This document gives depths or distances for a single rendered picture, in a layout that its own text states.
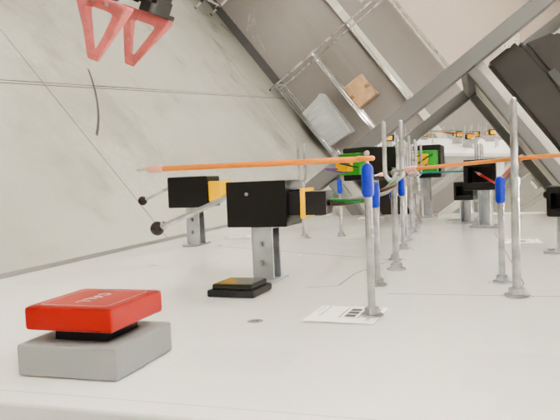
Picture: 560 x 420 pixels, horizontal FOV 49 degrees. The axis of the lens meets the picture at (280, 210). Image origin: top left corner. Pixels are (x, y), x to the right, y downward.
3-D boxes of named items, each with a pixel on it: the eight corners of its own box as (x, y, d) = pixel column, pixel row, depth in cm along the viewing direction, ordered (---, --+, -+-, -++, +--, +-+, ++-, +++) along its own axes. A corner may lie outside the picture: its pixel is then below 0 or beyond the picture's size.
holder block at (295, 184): (246, 223, 59) (244, 181, 59) (302, 222, 57) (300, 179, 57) (227, 227, 55) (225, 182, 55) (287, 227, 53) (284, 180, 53)
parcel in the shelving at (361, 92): (341, 87, 734) (360, 72, 726) (345, 89, 773) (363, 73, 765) (358, 109, 733) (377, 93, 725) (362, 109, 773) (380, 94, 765)
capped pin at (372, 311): (358, 313, 41) (352, 151, 41) (381, 312, 41) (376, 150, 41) (362, 319, 40) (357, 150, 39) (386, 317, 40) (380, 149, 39)
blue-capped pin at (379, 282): (371, 283, 52) (367, 181, 52) (388, 283, 52) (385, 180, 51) (367, 287, 51) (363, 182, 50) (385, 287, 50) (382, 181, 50)
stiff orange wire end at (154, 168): (141, 173, 46) (141, 166, 46) (376, 162, 40) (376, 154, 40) (132, 173, 44) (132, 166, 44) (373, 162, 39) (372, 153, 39)
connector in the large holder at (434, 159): (438, 171, 120) (437, 149, 120) (437, 171, 117) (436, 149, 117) (408, 172, 122) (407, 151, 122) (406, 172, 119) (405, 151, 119)
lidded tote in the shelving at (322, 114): (299, 110, 749) (320, 92, 740) (305, 110, 789) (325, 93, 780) (330, 149, 748) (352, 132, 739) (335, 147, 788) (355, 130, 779)
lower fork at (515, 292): (532, 298, 44) (527, 95, 43) (504, 298, 44) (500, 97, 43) (528, 293, 46) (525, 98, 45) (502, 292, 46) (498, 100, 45)
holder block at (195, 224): (148, 243, 95) (145, 178, 94) (222, 242, 91) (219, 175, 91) (132, 247, 90) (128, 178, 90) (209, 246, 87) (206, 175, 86)
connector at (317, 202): (284, 212, 57) (283, 191, 57) (336, 212, 55) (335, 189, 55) (274, 215, 54) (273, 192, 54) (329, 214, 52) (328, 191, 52)
